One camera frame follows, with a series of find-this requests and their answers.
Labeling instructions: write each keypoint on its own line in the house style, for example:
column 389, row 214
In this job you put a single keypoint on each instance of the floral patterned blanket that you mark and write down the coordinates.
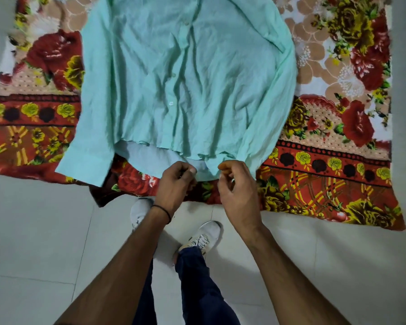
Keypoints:
column 324, row 186

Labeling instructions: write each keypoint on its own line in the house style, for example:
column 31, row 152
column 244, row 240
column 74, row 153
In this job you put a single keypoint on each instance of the person's left forearm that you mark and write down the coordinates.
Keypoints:
column 121, row 274

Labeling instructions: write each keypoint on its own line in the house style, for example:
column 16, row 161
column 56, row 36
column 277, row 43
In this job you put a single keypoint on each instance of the person's right hand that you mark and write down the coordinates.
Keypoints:
column 240, row 196

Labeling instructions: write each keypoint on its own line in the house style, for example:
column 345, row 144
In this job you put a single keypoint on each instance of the person's left hand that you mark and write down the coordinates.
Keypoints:
column 174, row 186

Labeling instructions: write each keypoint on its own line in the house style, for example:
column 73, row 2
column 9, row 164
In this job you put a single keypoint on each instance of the person's right forearm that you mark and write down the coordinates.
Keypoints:
column 291, row 284

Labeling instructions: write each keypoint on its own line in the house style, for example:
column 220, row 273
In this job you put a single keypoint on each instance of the mint green shirt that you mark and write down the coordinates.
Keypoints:
column 189, row 64

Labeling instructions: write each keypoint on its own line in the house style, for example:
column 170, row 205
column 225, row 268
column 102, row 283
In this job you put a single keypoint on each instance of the black thread wristband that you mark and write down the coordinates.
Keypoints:
column 164, row 210

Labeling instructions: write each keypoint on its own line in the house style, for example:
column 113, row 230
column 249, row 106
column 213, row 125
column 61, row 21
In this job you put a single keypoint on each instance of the dark blue trousers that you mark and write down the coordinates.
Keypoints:
column 199, row 294

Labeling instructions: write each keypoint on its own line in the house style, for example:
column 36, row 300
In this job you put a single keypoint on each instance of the white sneaker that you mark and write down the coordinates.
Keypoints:
column 140, row 211
column 204, row 236

